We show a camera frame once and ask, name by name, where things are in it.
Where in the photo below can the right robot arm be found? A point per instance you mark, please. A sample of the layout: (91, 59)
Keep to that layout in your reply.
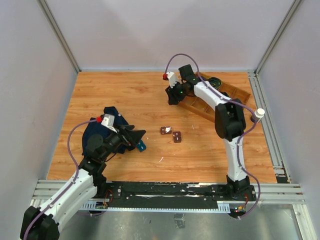
(229, 123)

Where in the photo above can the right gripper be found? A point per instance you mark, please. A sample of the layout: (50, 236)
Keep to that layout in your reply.
(173, 98)

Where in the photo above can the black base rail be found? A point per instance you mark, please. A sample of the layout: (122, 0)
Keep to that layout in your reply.
(172, 195)

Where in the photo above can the black yellow rolled sock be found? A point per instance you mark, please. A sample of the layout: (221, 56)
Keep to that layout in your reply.
(215, 82)

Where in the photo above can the teal pill box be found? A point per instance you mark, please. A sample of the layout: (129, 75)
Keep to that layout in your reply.
(141, 146)

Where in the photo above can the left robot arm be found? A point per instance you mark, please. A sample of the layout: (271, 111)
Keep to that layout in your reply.
(48, 220)

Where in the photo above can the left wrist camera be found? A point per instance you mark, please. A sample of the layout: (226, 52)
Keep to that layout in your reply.
(108, 122)

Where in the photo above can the dark bottle white cap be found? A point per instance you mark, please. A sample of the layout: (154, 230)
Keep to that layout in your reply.
(258, 115)

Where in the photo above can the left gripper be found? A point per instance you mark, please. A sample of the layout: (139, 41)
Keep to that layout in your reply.
(133, 136)

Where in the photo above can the brown double pill box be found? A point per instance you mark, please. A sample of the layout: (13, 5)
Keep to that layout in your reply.
(177, 137)

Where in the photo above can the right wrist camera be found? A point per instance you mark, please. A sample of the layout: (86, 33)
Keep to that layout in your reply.
(171, 77)

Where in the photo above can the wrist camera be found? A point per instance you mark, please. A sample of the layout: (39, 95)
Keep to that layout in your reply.
(171, 77)
(108, 122)

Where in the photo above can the wooden divided tray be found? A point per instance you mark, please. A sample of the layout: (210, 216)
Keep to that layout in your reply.
(199, 107)

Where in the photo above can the dark blue cloth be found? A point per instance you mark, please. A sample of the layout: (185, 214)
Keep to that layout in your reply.
(96, 128)

